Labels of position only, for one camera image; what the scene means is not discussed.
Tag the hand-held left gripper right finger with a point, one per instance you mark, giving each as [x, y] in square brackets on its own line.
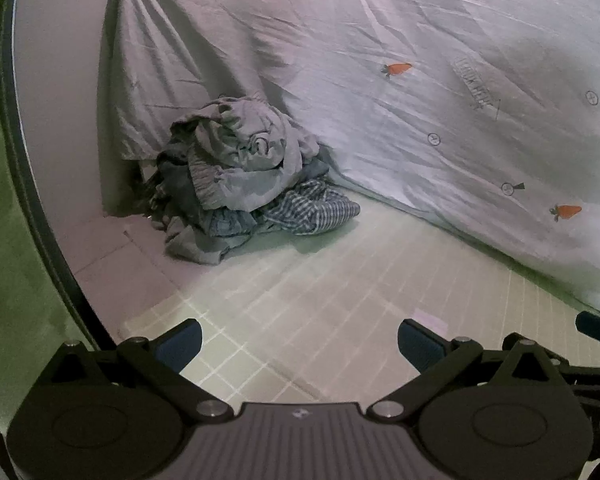
[421, 346]

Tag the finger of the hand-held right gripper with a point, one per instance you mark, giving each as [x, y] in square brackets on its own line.
[597, 326]

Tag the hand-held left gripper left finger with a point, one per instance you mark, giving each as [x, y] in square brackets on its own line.
[182, 344]

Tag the grey pants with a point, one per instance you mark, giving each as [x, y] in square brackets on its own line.
[245, 155]

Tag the blue-grey garment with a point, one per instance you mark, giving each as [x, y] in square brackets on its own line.
[205, 237]

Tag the dark grey garment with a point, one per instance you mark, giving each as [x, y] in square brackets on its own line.
[172, 185]

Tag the white carrot print quilt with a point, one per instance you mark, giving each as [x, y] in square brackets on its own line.
[380, 85]

